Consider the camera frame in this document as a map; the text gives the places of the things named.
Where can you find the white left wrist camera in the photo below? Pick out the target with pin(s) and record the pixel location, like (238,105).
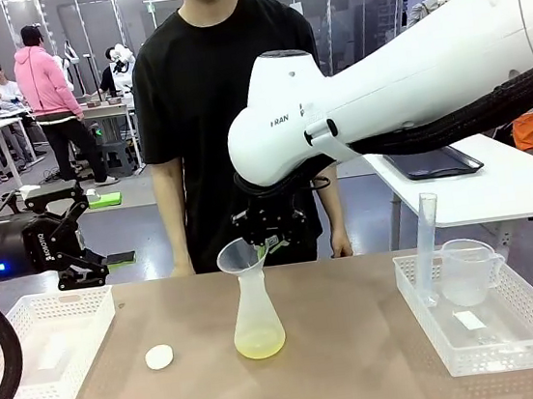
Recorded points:
(29,189)

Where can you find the clear plastic measuring beaker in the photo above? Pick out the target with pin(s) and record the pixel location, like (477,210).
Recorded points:
(466,277)

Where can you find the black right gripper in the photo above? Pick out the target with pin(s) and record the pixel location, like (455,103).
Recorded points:
(268,216)

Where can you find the person in pink hoodie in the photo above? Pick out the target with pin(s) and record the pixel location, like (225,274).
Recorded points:
(43,81)

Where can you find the person in white sweatshirt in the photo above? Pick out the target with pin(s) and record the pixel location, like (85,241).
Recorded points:
(5,90)

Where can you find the clear plastic funnel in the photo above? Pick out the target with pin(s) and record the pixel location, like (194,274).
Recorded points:
(235,261)

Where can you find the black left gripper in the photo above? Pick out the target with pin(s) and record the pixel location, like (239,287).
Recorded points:
(14,245)

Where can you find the person in black t-shirt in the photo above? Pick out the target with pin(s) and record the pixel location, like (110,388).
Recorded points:
(195,96)

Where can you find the person's right forearm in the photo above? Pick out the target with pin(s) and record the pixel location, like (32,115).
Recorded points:
(170,211)

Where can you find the person's left forearm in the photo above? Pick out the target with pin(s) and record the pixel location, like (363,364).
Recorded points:
(332,201)

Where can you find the translucent plastic conical flask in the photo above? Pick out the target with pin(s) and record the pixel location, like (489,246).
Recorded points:
(258,327)

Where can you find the black and green sponge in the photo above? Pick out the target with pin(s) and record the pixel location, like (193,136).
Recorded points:
(122,258)

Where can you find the white round flask stopper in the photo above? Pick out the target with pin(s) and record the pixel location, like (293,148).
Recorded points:
(159,357)

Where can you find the mannequin in orange suit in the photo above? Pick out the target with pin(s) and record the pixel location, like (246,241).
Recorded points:
(530,128)

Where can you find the bright green sponge block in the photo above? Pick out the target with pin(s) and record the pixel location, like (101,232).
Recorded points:
(106,200)

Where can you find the black plastic tray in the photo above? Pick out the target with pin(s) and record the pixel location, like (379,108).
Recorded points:
(437,164)

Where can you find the person's left hand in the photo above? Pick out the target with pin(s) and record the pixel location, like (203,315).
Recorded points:
(341,245)

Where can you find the grey plastic step stool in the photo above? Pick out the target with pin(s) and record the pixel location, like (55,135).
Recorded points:
(115,155)

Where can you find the person's right hand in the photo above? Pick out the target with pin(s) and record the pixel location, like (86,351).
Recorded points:
(183,269)

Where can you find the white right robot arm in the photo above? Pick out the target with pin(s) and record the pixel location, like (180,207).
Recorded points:
(380,93)

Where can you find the clear plastic graduated cylinder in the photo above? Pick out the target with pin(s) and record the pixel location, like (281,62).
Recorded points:
(427,228)

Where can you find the white paper label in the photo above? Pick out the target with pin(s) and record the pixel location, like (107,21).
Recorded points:
(469,320)

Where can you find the white perforated plastic basket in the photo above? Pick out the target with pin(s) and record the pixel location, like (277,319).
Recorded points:
(60,341)
(528,308)

